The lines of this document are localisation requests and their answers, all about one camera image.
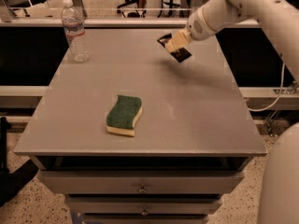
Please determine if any green and yellow sponge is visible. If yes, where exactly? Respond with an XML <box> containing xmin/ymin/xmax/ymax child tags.
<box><xmin>106</xmin><ymin>95</ymin><xmax>142</xmax><ymax>137</ymax></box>

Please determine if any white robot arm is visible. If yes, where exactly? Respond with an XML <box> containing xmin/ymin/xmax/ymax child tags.
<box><xmin>165</xmin><ymin>0</ymin><xmax>299</xmax><ymax>81</ymax></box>

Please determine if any white cable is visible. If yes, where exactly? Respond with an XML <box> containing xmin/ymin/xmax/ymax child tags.
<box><xmin>247</xmin><ymin>63</ymin><xmax>287</xmax><ymax>113</ymax></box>

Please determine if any black office chair base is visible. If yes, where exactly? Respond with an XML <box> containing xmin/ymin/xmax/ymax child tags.
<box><xmin>117</xmin><ymin>0</ymin><xmax>146</xmax><ymax>18</ymax></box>

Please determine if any drawer knob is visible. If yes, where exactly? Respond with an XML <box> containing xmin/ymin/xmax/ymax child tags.
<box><xmin>140</xmin><ymin>208</ymin><xmax>149</xmax><ymax>217</ymax></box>
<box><xmin>138</xmin><ymin>185</ymin><xmax>148</xmax><ymax>194</ymax></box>

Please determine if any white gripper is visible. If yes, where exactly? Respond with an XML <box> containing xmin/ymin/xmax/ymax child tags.
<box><xmin>165</xmin><ymin>6</ymin><xmax>216</xmax><ymax>53</ymax></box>

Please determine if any black stand on floor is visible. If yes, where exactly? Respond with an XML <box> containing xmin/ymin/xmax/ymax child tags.
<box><xmin>0</xmin><ymin>117</ymin><xmax>40</xmax><ymax>207</ymax></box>

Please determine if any top drawer knob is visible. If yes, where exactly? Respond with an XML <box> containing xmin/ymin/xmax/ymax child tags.
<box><xmin>138</xmin><ymin>185</ymin><xmax>148</xmax><ymax>194</ymax></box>

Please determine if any grey drawer cabinet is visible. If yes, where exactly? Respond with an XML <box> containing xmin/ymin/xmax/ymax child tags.
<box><xmin>15</xmin><ymin>29</ymin><xmax>265</xmax><ymax>224</ymax></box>

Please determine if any clear plastic water bottle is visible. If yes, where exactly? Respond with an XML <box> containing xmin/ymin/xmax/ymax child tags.
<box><xmin>61</xmin><ymin>0</ymin><xmax>90</xmax><ymax>63</ymax></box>

